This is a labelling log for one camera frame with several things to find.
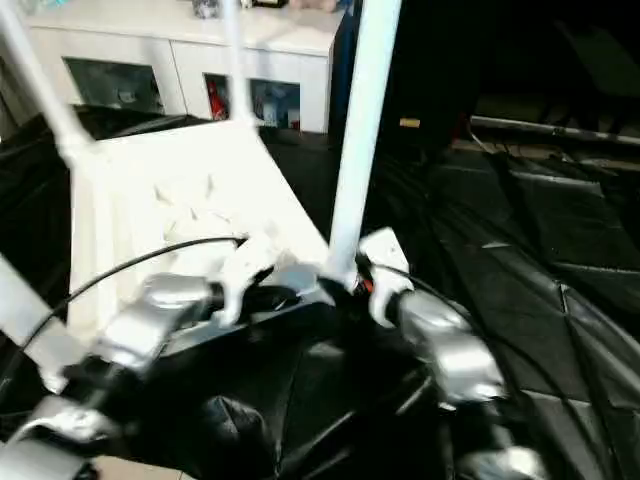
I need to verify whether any white plastic table leg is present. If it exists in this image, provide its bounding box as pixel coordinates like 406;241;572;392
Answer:
327;0;405;282
0;0;97;165
222;0;265;135
0;252;90;397

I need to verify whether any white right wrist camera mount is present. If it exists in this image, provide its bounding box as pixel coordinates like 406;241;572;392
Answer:
357;226;415;330

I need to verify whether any white blue carton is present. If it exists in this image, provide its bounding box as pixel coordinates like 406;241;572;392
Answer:
260;92;281;127

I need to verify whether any white plastic table top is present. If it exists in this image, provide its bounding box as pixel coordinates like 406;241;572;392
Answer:
54;119;335;397

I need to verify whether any large black box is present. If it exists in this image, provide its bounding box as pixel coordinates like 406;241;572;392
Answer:
329;0;640;147

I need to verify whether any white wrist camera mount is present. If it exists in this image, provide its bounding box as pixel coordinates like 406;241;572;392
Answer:
214;239;280;327
357;226;415;330

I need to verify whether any red box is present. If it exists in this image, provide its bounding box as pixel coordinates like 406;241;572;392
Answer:
209;82;230;122

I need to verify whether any black plastic mat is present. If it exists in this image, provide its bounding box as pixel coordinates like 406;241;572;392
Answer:
0;104;640;480

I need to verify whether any dark horizontal metal rail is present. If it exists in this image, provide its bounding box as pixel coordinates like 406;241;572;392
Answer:
469;114;640;147

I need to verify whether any white glass-door cabinet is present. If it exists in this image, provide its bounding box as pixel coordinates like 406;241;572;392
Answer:
24;4;347;135

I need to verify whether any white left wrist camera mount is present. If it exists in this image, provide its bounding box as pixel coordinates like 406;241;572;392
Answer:
214;239;280;327

